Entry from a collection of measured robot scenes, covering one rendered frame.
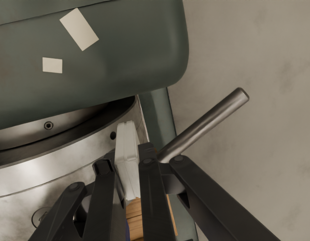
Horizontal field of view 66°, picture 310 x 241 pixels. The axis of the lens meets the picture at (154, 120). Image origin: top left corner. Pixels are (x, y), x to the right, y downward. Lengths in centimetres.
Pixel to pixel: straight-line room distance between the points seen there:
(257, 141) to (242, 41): 74
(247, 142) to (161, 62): 169
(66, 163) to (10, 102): 9
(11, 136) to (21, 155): 4
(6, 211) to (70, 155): 10
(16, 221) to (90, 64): 20
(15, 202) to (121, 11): 23
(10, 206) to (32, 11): 21
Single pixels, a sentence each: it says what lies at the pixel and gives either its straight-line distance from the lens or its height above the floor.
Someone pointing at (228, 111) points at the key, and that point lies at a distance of 17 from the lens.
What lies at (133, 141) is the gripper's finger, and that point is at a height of 133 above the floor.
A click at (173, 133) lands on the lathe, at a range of 104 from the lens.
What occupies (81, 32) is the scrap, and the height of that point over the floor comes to 126.
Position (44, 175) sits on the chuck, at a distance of 30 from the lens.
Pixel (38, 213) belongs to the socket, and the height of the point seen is 124.
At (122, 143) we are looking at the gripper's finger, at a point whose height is 132.
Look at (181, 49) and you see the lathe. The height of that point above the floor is 125.
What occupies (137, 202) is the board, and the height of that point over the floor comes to 88.
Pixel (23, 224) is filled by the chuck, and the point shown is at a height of 124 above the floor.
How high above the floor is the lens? 148
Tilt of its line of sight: 69 degrees down
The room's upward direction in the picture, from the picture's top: 154 degrees clockwise
